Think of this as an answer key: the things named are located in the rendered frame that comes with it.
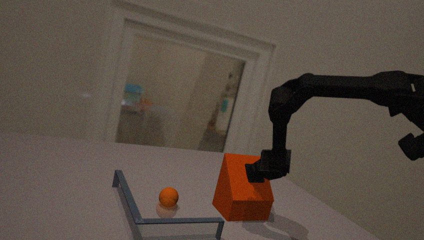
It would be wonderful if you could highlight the translucent orange ball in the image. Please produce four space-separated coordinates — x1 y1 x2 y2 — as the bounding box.
156 198 178 218

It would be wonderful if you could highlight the orange-brown ball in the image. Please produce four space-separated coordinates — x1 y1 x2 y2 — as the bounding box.
159 187 179 203

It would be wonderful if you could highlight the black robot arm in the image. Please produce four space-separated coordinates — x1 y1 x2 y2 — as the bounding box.
245 70 424 183

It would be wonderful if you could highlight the grey l-shaped low wall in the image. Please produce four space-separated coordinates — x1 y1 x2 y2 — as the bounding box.
115 170 225 240

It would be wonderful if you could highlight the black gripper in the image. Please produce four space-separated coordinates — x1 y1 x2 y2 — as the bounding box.
398 122 424 161

